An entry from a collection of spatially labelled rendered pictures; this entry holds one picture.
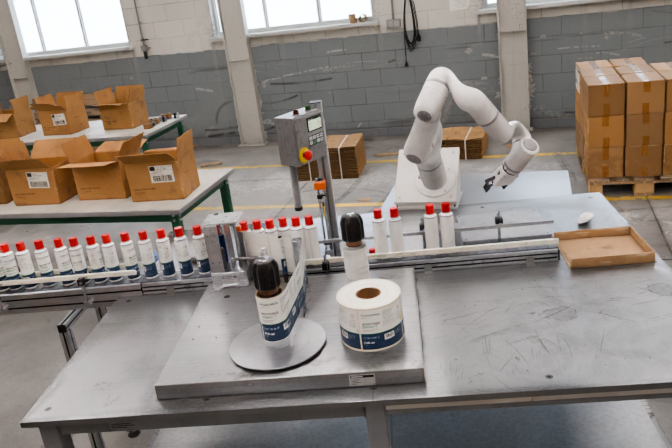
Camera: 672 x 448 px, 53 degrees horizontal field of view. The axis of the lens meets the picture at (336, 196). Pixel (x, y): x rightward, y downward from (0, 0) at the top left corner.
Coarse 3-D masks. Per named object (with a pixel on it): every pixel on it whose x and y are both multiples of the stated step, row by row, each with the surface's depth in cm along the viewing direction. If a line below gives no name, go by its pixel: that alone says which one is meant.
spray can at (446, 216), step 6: (444, 204) 257; (444, 210) 258; (450, 210) 259; (444, 216) 258; (450, 216) 258; (444, 222) 259; (450, 222) 259; (444, 228) 260; (450, 228) 259; (444, 234) 261; (450, 234) 260; (444, 240) 261; (450, 240) 261; (444, 246) 262; (450, 246) 262
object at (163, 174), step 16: (176, 144) 396; (192, 144) 422; (128, 160) 400; (144, 160) 400; (160, 160) 400; (176, 160) 428; (192, 160) 422; (128, 176) 408; (144, 176) 407; (160, 176) 405; (176, 176) 403; (192, 176) 421; (144, 192) 410; (160, 192) 408; (176, 192) 406
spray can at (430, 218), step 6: (426, 204) 259; (432, 204) 259; (426, 210) 259; (432, 210) 258; (426, 216) 259; (432, 216) 258; (426, 222) 259; (432, 222) 259; (426, 228) 260; (432, 228) 259; (426, 234) 262; (432, 234) 260; (438, 234) 262; (426, 240) 263; (432, 240) 261; (438, 240) 262; (426, 246) 264; (432, 246) 262; (438, 246) 263
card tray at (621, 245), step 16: (560, 240) 273; (576, 240) 272; (592, 240) 270; (608, 240) 268; (624, 240) 266; (640, 240) 259; (576, 256) 258; (592, 256) 256; (608, 256) 247; (624, 256) 247; (640, 256) 246
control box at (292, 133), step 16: (304, 112) 258; (320, 112) 262; (288, 128) 253; (304, 128) 256; (320, 128) 263; (288, 144) 256; (304, 144) 257; (320, 144) 264; (288, 160) 259; (304, 160) 258
